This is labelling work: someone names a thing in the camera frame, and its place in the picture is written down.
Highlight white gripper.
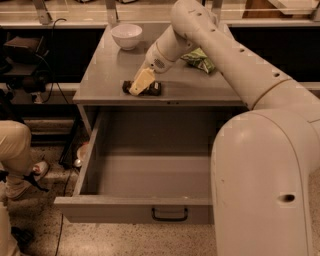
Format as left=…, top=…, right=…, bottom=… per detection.
left=129, top=42, right=174, bottom=96

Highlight dark rxbar chocolate bar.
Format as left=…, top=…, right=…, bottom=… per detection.
left=122, top=81, right=161, bottom=96

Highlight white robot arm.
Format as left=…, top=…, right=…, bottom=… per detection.
left=130, top=0, right=320, bottom=256

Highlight grey metal drawer cabinet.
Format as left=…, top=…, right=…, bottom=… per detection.
left=74, top=23, right=246, bottom=135

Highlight open grey top drawer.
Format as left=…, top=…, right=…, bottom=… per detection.
left=55, top=115, right=225, bottom=224

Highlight white ceramic bowl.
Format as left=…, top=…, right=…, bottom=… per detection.
left=111, top=24, right=143, bottom=50

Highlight green chip bag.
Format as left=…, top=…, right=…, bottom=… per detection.
left=181, top=48, right=215, bottom=74

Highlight black equipment on left shelf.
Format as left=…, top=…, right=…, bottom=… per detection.
left=0, top=33, right=50, bottom=93

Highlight white red sneaker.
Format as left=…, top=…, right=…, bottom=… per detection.
left=32, top=161, right=50, bottom=177

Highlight person leg beige trousers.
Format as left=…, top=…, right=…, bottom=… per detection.
left=0, top=121, right=32, bottom=200

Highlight black cable on left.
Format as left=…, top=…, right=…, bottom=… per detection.
left=34, top=18, right=71, bottom=105

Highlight black floor cable left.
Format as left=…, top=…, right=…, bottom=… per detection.
left=54, top=168, right=74, bottom=256

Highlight black drawer handle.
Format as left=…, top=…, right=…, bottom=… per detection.
left=151, top=208, right=188, bottom=222

